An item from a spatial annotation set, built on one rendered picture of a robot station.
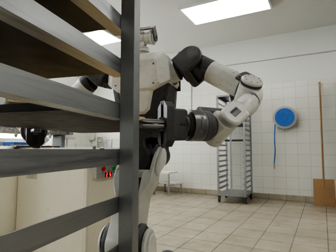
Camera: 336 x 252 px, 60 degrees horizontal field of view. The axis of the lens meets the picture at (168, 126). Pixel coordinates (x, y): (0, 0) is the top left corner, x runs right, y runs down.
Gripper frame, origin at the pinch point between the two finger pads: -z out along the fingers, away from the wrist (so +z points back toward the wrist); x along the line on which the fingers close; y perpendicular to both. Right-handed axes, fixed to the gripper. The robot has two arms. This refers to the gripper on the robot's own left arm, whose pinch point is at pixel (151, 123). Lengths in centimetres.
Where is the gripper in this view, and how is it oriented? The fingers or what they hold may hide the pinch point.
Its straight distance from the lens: 75.8
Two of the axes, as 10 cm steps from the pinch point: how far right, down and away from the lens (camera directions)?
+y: 4.7, -0.7, -8.8
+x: 0.0, -10.0, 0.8
